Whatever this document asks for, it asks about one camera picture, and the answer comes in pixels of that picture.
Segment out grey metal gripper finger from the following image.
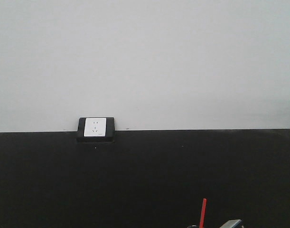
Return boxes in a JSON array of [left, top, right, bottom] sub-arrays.
[[221, 219, 243, 228]]

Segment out red stirring rod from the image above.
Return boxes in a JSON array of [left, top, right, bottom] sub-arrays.
[[199, 198, 207, 228]]

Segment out black socket mounting box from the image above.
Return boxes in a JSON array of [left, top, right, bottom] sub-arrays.
[[76, 117, 115, 143]]

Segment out white wall power socket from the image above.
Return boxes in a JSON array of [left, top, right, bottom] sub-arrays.
[[84, 118, 107, 137]]

